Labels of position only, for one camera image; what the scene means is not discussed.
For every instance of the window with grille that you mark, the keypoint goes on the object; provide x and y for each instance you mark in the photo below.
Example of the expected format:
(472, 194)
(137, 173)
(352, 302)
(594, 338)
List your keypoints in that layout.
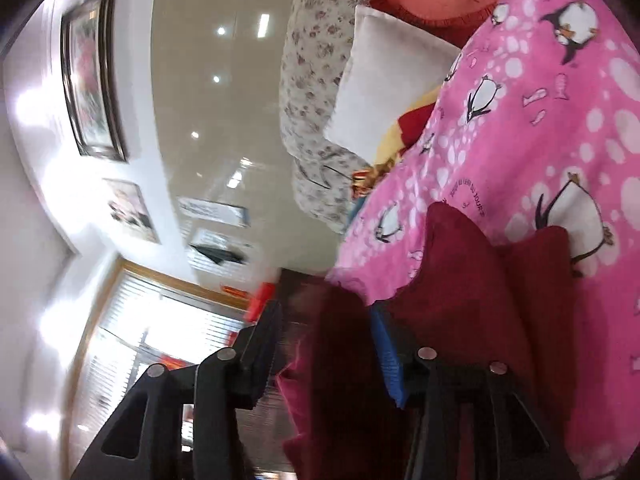
(150, 330)

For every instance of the large framed picture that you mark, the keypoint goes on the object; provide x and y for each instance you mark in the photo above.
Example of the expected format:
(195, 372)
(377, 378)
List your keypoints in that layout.
(92, 75)

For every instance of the yellow red cartoon pillow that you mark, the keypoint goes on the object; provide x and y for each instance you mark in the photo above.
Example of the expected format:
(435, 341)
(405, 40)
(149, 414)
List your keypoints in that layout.
(387, 142)

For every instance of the blue cloth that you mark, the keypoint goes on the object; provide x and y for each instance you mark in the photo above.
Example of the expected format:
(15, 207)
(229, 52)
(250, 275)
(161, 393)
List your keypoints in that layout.
(354, 210)

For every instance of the orange patterned cloth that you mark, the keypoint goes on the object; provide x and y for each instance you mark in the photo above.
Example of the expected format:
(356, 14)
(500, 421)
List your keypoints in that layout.
(370, 180)

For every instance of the dark wooden table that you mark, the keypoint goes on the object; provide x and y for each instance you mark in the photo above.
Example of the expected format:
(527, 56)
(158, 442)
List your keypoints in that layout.
(300, 285)

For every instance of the floral print pillow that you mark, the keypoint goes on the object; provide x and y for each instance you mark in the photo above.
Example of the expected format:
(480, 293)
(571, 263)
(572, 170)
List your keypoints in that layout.
(310, 85)

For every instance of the red paper decoration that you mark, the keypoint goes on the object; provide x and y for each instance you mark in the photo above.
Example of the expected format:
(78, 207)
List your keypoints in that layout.
(177, 360)
(236, 290)

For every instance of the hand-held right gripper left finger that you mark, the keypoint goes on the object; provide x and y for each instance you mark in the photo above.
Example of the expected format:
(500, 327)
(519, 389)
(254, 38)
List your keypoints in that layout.
(262, 345)

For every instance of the white pillow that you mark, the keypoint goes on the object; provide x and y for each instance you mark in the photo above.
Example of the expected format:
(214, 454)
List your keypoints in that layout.
(380, 85)

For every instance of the small framed picture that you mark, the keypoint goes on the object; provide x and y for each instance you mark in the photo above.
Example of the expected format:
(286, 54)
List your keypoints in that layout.
(131, 210)

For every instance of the red cloth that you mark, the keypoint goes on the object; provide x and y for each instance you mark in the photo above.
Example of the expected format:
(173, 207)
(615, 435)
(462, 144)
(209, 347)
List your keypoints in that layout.
(415, 125)

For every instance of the maroon fleece sweater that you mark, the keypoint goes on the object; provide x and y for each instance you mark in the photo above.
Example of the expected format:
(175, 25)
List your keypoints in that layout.
(450, 285)

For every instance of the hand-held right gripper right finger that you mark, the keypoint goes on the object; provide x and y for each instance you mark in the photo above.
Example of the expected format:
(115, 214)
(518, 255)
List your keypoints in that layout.
(387, 360)

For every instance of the pink penguin print blanket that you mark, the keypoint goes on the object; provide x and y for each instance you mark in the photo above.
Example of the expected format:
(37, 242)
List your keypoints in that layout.
(550, 125)

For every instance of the dark hanging cloth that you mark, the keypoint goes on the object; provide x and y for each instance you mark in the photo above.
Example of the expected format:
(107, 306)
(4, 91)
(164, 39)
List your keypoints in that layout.
(217, 254)

